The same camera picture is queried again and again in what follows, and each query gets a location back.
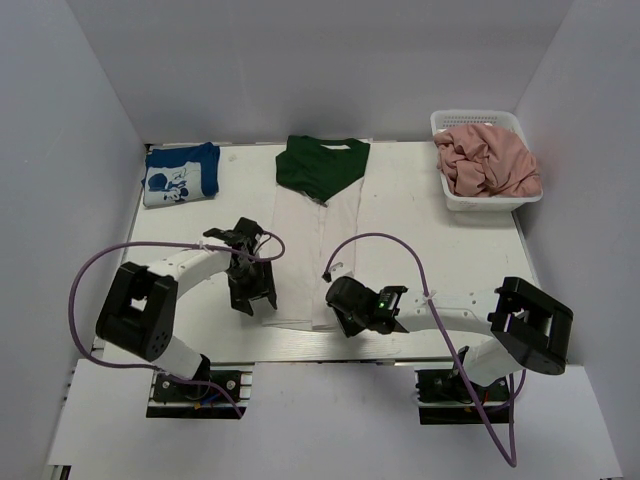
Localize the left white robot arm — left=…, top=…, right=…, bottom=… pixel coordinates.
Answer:
left=96, top=217, right=277, bottom=400

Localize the purple cable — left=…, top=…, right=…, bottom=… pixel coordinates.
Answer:
left=69, top=229, right=287, bottom=419
left=322, top=231, right=526, bottom=469

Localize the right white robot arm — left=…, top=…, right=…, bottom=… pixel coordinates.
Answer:
left=323, top=273, right=574, bottom=399

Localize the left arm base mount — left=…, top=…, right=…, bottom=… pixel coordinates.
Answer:
left=146, top=365, right=253, bottom=420

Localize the pink t shirt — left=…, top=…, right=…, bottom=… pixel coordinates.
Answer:
left=434, top=124, right=543, bottom=198

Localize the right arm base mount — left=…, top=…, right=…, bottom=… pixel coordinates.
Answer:
left=414, top=366, right=526, bottom=426

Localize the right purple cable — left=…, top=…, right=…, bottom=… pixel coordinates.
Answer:
left=322, top=231, right=526, bottom=469

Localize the white and green t shirt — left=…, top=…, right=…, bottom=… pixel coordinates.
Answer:
left=262, top=135, right=371, bottom=331

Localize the folded blue white t shirt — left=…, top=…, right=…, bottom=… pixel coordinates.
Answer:
left=142, top=142, right=221, bottom=208

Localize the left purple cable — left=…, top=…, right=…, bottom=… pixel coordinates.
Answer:
left=69, top=229, right=287, bottom=419

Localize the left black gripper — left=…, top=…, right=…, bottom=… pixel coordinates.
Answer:
left=227, top=259, right=277, bottom=316

